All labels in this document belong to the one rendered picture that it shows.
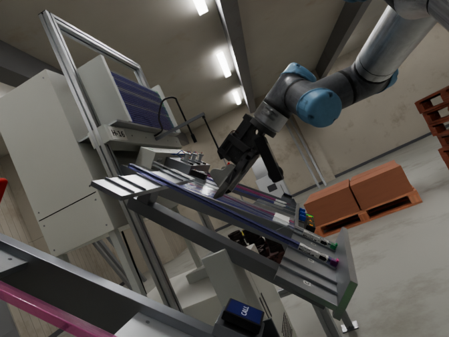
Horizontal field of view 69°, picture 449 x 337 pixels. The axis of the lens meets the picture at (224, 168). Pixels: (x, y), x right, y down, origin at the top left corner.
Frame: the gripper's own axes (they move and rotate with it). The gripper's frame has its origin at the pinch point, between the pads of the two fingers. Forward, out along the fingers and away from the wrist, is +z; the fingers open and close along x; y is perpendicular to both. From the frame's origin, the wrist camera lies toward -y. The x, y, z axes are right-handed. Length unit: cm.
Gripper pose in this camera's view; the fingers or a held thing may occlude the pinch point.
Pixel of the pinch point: (224, 194)
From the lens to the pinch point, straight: 83.4
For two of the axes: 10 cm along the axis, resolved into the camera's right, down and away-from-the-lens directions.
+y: -7.6, -6.1, 2.0
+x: -3.0, 0.6, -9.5
